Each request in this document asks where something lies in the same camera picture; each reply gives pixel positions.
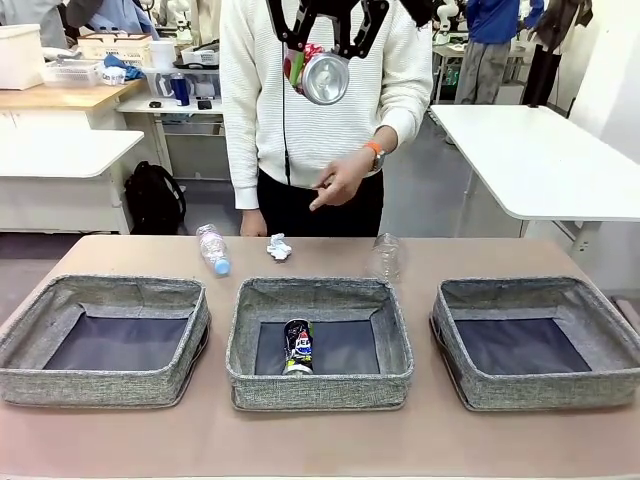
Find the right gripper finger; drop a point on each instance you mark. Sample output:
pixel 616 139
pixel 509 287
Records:
pixel 292 25
pixel 365 30

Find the crushed red cola can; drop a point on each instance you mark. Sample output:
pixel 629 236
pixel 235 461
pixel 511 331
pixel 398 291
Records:
pixel 325 77

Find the white paper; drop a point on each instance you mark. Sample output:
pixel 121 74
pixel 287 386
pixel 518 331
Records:
pixel 280 247

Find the plastic bottle with pink label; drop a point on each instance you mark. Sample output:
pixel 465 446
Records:
pixel 212 246

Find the crushed black Pepsi can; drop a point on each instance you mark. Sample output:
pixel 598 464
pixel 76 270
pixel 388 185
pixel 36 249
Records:
pixel 299 347

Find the person's left forearm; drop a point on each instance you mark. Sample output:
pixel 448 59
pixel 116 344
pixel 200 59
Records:
pixel 407 110

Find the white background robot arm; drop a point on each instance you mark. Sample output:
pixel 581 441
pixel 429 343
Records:
pixel 448 15

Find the person's right forearm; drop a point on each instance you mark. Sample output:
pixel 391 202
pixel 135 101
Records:
pixel 245 165

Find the person's left hand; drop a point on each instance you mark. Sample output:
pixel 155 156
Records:
pixel 347 180

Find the person's right hand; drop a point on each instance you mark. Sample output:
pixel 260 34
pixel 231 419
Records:
pixel 252 224

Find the white knit sweater torso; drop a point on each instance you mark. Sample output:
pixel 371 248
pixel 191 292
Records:
pixel 250 100

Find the white desktop device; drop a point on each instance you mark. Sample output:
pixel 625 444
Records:
pixel 200 57

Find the small black device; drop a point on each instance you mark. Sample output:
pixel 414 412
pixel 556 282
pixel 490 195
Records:
pixel 204 104

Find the person in blue jacket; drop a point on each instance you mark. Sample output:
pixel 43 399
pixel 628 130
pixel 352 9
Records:
pixel 492 45

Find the blue spray bottle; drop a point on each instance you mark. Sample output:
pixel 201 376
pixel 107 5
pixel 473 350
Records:
pixel 180 90

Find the white cylindrical container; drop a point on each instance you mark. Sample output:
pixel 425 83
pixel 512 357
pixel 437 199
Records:
pixel 162 55

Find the translucent box with blue label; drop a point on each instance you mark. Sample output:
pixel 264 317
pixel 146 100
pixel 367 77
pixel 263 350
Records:
pixel 161 84

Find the person in light blue top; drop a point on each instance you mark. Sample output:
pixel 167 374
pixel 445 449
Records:
pixel 125 17

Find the blue cloth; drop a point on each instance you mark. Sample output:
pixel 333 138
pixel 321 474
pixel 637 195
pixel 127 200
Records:
pixel 127 67

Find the white background desk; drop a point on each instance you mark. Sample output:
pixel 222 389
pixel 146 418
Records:
pixel 140 107

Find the cream slatted crate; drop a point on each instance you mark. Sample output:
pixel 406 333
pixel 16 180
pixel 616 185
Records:
pixel 115 50

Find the black trousers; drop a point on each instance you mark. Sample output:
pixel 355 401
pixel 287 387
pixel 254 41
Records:
pixel 280 215

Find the person in dark coat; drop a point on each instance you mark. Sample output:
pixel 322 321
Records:
pixel 555 50

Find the large white table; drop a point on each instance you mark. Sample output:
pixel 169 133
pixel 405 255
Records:
pixel 540 160

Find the black backpack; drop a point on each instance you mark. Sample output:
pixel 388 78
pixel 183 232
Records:
pixel 155 197

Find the clear plastic bin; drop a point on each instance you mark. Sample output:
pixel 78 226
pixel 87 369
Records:
pixel 72 72

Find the wooden top table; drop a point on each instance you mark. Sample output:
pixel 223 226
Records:
pixel 75 96

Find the white desk with cabinet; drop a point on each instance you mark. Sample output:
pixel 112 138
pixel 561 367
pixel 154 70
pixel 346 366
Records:
pixel 60 150

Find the white storage box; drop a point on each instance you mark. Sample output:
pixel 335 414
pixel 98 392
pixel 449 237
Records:
pixel 17 57

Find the grey fabric basket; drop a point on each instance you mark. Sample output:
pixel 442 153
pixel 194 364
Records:
pixel 535 390
pixel 105 385
pixel 320 392

